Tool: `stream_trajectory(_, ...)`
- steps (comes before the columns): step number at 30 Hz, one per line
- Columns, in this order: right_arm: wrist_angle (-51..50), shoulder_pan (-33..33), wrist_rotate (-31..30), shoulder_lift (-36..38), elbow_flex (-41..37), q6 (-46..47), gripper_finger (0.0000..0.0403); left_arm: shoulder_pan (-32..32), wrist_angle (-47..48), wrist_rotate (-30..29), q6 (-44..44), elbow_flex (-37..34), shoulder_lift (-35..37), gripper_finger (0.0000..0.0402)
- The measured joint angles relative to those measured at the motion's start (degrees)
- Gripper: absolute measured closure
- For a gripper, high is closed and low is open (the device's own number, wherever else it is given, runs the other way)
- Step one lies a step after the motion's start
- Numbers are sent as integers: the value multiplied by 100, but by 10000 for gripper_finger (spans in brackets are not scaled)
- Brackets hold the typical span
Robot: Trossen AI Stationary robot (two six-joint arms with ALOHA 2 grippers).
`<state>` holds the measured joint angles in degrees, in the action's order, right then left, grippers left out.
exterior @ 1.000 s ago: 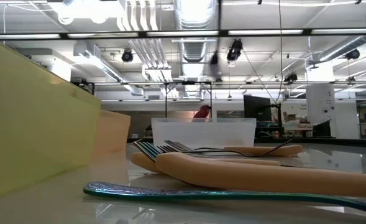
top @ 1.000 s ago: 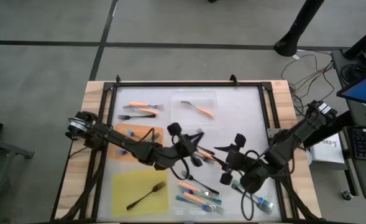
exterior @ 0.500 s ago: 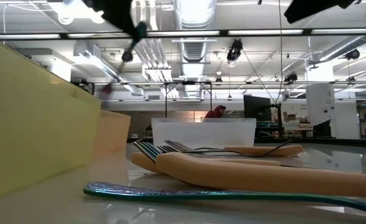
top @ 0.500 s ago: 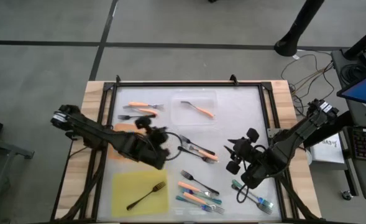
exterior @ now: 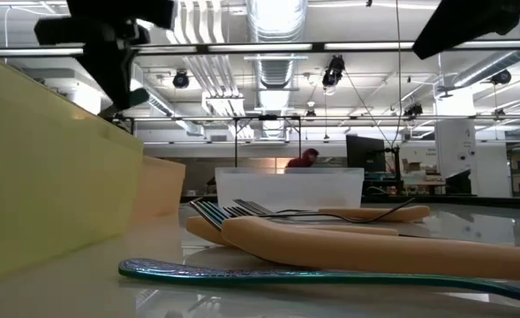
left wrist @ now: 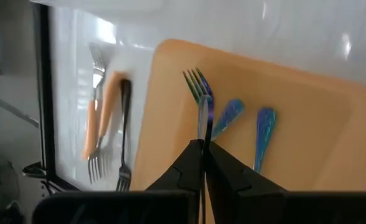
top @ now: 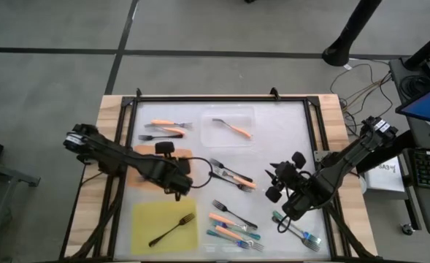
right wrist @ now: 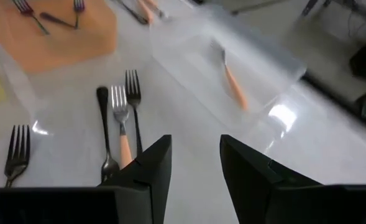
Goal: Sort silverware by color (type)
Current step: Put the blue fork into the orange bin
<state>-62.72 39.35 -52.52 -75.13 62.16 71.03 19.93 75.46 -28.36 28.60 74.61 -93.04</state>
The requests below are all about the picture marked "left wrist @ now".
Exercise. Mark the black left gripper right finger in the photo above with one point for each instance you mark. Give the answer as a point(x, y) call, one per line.
point(223, 177)

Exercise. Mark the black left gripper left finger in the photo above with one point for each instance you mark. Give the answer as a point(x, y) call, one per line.
point(185, 168)

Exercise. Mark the iridescent blue-green fork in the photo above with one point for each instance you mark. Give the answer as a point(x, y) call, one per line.
point(209, 118)
point(230, 112)

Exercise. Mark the black fork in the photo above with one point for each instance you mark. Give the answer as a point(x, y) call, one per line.
point(125, 124)

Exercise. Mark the orange plastic bin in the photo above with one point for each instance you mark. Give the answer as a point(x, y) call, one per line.
point(310, 130)

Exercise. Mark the black aluminium table frame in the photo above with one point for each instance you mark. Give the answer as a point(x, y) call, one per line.
point(44, 93)

